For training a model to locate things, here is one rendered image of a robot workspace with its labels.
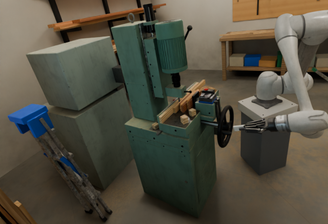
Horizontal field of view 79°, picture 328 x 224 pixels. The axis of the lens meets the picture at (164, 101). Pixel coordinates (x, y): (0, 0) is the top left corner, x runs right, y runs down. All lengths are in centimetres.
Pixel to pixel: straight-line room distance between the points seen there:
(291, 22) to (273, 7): 308
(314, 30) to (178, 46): 74
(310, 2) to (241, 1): 110
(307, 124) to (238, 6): 363
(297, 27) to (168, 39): 71
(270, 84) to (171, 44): 93
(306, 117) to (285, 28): 52
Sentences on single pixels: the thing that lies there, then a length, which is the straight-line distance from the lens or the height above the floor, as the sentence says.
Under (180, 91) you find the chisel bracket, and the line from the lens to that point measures 137.
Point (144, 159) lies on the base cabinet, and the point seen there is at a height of 48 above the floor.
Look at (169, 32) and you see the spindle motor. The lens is 123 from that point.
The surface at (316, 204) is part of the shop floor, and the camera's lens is 215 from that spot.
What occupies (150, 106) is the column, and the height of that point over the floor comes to 94.
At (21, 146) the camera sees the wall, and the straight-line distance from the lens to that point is 332.
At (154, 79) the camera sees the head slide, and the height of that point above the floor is 114.
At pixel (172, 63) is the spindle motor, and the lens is 127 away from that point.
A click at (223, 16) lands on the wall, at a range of 463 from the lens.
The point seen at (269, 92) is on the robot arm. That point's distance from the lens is 184.
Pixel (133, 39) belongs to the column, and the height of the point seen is 143.
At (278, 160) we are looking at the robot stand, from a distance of 226.
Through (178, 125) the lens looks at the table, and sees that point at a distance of 129.
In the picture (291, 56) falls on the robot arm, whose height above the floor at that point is 125.
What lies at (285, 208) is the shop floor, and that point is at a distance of 206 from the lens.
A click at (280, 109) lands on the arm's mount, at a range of 187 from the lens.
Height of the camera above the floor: 161
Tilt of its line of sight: 26 degrees down
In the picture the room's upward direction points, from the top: 10 degrees counter-clockwise
